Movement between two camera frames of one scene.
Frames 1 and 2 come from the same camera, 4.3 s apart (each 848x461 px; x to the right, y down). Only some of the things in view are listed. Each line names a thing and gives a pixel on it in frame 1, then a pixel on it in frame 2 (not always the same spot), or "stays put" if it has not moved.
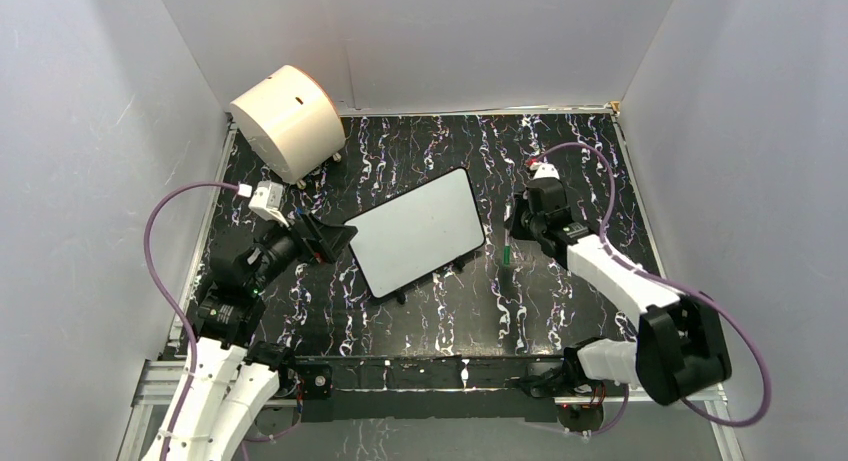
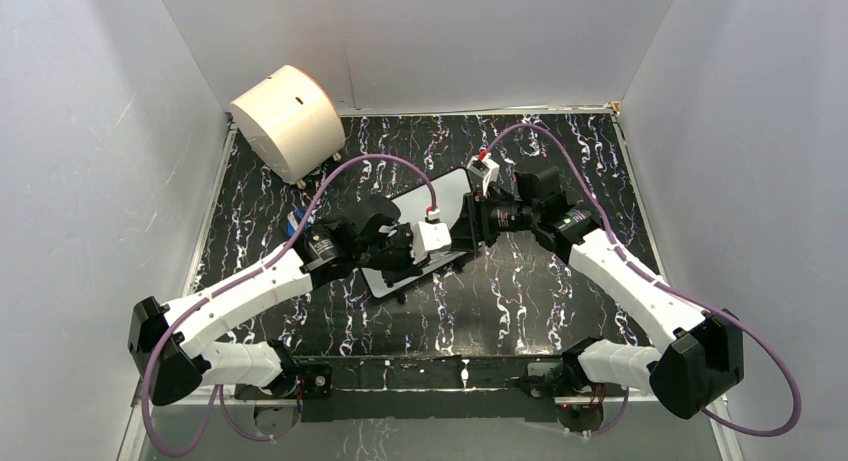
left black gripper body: x=311 y=248 -> x=393 y=257
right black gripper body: x=523 y=223 -> x=494 y=217
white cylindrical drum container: x=291 y=122 stays put
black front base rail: x=422 y=389 stays put
